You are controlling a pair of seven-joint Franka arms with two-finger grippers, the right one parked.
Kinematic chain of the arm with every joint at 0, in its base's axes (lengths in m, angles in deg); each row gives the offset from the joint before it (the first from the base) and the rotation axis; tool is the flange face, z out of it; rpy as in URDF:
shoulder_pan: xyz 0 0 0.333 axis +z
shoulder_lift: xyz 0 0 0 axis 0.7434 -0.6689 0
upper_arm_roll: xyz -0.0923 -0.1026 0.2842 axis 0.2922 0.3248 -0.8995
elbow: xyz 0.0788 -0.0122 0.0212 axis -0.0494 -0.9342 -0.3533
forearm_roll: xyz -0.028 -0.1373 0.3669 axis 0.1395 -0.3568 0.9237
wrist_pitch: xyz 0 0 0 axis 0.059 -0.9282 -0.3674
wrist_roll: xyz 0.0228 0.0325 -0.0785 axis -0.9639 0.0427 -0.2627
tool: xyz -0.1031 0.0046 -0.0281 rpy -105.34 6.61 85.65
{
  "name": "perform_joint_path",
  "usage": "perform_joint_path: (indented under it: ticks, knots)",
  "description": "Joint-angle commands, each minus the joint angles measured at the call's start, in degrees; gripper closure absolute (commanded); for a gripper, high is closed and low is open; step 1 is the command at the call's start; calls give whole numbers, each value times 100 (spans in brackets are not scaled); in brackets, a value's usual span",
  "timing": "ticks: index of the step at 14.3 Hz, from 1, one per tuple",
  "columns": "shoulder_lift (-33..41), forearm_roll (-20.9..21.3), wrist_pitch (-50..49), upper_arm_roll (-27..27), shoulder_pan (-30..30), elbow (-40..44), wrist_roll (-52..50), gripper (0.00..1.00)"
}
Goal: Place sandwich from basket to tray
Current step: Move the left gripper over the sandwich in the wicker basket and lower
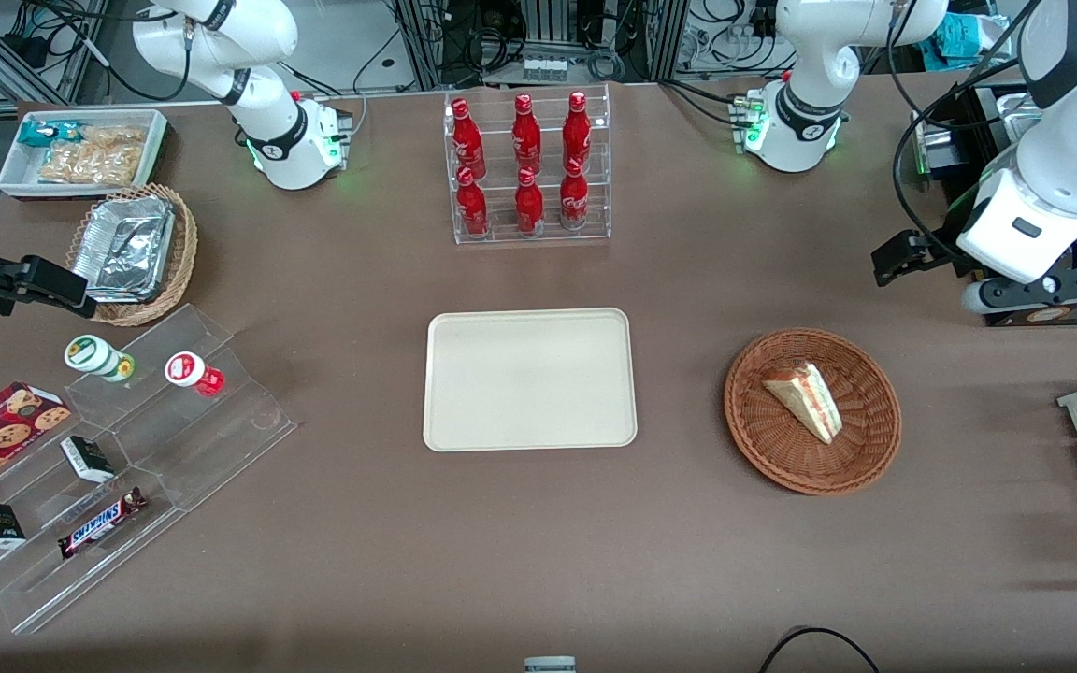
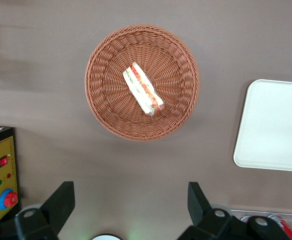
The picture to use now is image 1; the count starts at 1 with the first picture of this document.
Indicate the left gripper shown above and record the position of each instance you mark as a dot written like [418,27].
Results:
[946,244]

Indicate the triangular sandwich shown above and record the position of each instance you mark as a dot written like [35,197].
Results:
[808,400]

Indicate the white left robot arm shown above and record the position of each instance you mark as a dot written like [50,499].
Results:
[805,56]

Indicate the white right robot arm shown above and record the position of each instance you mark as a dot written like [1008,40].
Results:
[269,140]

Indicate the light oval wicker basket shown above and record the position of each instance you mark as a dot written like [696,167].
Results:
[185,243]

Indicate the brown round wicker basket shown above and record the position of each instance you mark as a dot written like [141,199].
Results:
[782,449]

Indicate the cream plastic tray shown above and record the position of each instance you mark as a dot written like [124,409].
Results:
[529,379]

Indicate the green capped yogurt bottle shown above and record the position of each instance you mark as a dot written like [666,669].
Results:
[94,355]

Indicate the stacked foil containers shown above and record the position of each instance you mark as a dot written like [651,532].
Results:
[122,248]

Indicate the white rectangular snack bin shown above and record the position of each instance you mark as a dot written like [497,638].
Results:
[15,173]

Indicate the clear bag of crackers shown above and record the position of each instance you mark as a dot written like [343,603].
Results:
[94,159]

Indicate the black hot food case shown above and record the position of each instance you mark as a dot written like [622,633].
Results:
[980,131]

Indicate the teal snack packet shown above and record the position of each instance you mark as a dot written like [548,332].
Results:
[43,131]

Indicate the red capped yogurt bottle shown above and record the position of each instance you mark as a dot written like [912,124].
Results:
[191,371]

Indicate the teal plastic bag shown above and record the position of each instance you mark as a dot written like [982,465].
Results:
[969,42]

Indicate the clear acrylic stepped display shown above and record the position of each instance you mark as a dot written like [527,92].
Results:
[211,449]

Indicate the snickers chocolate bar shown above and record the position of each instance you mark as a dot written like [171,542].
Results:
[101,522]

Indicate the clear acrylic bottle rack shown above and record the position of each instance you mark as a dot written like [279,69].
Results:
[595,215]

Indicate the red cola bottle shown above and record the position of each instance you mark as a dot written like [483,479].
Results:
[526,136]
[473,207]
[529,206]
[468,140]
[577,131]
[574,201]

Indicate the white power strip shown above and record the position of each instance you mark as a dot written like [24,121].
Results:
[545,68]

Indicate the small grey device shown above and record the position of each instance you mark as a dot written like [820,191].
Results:
[550,665]

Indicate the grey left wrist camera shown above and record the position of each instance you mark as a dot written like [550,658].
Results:
[1043,294]

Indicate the aluminium frame rack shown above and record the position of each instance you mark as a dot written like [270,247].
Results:
[422,42]

